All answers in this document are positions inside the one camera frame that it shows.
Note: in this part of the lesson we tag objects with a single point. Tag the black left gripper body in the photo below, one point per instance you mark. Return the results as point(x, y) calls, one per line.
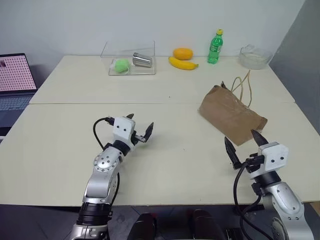
point(137, 137)

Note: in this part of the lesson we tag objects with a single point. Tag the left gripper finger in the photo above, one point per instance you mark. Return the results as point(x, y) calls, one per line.
point(130, 116)
point(149, 129)

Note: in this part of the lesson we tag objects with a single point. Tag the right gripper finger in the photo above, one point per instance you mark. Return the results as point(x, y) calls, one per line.
point(231, 151)
point(259, 138)

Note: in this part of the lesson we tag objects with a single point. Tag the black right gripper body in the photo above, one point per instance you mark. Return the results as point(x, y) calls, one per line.
point(255, 162)

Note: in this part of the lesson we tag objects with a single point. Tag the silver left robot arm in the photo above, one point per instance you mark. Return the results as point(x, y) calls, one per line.
point(101, 175)

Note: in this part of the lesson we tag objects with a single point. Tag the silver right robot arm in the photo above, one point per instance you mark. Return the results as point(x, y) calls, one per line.
point(285, 200)

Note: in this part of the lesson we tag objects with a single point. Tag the brown paper bag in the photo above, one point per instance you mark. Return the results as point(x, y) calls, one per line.
point(230, 112)

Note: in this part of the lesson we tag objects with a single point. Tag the clear plastic box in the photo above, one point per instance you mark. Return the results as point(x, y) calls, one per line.
point(140, 71)

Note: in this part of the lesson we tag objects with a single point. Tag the green soft ball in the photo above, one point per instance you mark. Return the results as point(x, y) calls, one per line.
point(121, 65)

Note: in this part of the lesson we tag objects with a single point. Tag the silver metal cup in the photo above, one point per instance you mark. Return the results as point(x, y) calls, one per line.
point(142, 60)

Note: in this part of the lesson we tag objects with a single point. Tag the yellow banana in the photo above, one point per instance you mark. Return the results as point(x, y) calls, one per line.
point(182, 64)

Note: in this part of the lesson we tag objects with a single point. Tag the clear glass bowl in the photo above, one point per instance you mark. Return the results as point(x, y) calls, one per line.
point(255, 58)

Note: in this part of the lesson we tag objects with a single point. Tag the dark rounded shape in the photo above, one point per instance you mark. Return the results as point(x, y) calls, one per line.
point(146, 226)
point(201, 225)

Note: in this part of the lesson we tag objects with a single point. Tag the orange fruit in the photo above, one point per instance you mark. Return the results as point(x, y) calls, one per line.
point(183, 53)

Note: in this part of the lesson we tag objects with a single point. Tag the grey partition panel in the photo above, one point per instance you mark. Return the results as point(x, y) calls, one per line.
point(300, 62)

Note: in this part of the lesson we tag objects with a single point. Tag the green plastic bottle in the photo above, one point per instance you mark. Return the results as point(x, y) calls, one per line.
point(214, 50)

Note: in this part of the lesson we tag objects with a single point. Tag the open laptop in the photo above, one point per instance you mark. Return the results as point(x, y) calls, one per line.
point(15, 75)

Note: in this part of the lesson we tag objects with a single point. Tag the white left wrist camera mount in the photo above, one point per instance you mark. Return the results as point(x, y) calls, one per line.
point(122, 130)

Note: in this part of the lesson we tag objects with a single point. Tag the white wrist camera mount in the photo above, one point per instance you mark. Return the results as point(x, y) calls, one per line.
point(273, 156)
point(122, 130)

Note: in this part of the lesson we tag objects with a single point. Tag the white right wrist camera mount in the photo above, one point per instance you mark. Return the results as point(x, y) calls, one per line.
point(273, 156)

